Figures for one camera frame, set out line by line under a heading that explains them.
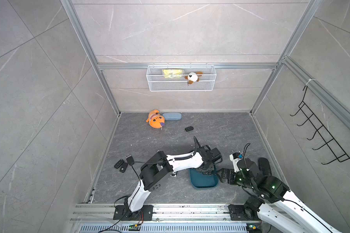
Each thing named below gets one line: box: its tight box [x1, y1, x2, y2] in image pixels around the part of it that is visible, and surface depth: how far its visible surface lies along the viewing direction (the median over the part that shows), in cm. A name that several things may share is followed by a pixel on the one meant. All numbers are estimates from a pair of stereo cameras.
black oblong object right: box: [258, 157, 272, 177], surface depth 89 cm
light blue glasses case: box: [162, 112, 182, 121], surface depth 117 cm
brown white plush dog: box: [184, 71, 204, 86], surface depth 88 cm
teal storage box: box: [189, 167, 220, 190], surface depth 85 cm
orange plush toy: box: [145, 108, 165, 129], surface depth 107 cm
